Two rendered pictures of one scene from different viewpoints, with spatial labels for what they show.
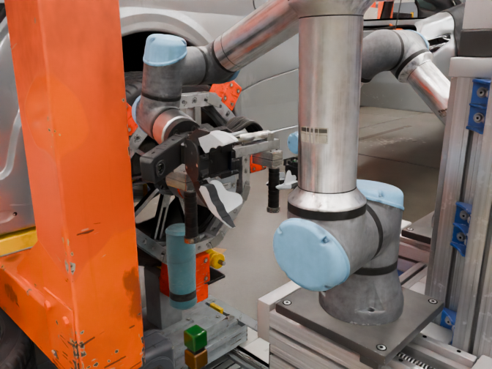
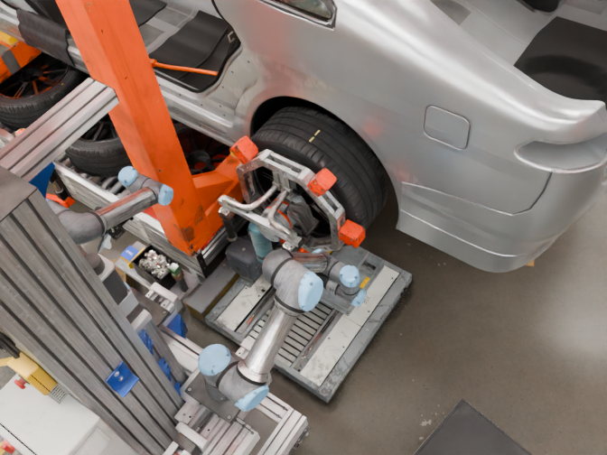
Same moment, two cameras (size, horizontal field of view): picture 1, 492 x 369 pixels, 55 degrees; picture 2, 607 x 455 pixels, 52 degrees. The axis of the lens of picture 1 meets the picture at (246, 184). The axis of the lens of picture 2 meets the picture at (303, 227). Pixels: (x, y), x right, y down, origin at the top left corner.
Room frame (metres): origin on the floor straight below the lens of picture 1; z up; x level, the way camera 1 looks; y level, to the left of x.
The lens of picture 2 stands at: (1.46, -1.52, 3.02)
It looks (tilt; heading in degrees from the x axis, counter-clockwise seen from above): 54 degrees down; 88
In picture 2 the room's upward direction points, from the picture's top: 9 degrees counter-clockwise
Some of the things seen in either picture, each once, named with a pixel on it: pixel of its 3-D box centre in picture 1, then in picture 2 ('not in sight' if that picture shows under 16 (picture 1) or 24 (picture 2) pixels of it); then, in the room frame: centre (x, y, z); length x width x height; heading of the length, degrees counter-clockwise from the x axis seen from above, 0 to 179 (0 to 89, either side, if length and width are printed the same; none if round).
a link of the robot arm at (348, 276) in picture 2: not in sight; (346, 277); (1.65, -0.29, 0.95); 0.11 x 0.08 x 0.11; 129
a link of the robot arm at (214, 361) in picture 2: not in sight; (218, 365); (1.13, -0.56, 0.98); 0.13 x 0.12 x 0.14; 129
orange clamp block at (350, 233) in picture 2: (251, 160); (351, 234); (1.72, -0.02, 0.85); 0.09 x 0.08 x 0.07; 135
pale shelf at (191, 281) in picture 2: not in sight; (156, 273); (0.78, 0.25, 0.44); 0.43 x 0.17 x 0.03; 135
